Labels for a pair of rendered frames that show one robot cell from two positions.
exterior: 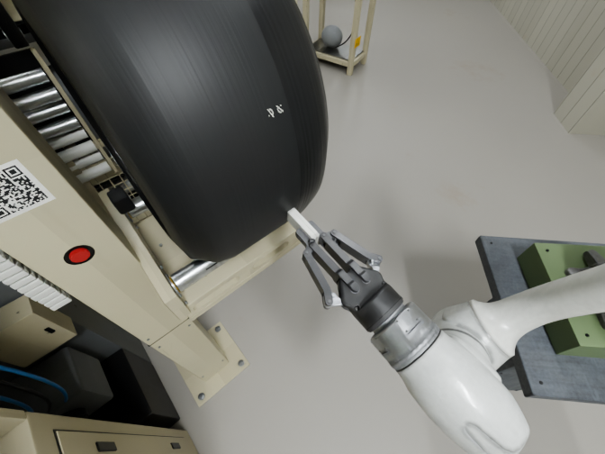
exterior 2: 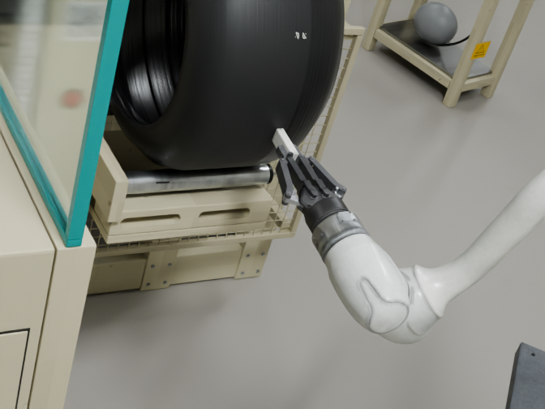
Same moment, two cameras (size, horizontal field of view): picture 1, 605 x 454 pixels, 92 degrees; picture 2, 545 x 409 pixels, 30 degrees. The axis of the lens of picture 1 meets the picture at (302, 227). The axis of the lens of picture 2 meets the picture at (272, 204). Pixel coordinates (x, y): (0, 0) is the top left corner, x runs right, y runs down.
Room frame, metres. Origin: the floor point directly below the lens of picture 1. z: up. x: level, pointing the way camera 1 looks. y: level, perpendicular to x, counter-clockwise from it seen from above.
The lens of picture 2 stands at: (-1.29, -0.11, 2.02)
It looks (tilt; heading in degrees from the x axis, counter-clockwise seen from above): 33 degrees down; 4
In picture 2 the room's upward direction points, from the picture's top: 18 degrees clockwise
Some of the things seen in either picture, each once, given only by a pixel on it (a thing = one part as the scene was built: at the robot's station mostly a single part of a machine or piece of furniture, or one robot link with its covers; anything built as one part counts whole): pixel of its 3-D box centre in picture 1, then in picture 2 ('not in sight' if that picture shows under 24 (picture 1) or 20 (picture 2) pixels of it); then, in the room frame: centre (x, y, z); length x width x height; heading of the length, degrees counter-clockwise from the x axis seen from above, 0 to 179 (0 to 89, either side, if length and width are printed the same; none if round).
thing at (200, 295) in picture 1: (239, 258); (185, 204); (0.39, 0.17, 0.83); 0.36 x 0.09 x 0.06; 131
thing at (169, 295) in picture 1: (142, 248); (86, 143); (0.38, 0.39, 0.90); 0.40 x 0.03 x 0.10; 41
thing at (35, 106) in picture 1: (40, 131); not in sight; (0.64, 0.67, 1.05); 0.20 x 0.15 x 0.30; 131
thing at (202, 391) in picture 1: (210, 360); not in sight; (0.32, 0.44, 0.01); 0.27 x 0.27 x 0.02; 41
